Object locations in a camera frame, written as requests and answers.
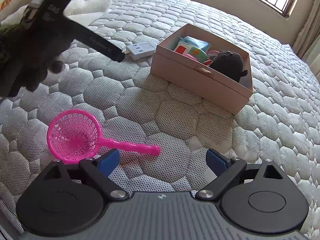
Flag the pink toy strainer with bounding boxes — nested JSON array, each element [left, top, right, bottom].
[[47, 109, 161, 164]]

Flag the white power strip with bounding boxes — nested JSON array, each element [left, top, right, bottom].
[[124, 41, 157, 61]]

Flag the black plush toy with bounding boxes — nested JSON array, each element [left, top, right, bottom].
[[209, 50, 248, 82]]

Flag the red white book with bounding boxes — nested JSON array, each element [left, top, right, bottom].
[[174, 42, 193, 55]]

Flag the blue white snack bag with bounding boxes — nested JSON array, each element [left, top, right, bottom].
[[180, 36, 211, 53]]

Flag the black gloved left hand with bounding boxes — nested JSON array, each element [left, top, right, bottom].
[[1, 23, 74, 98]]

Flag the white fluffy blanket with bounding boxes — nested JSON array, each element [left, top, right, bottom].
[[1, 0, 112, 27]]

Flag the quilted grey mattress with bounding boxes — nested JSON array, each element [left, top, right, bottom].
[[1, 0, 319, 239]]

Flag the pink cardboard box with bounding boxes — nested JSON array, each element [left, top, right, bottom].
[[150, 24, 253, 115]]

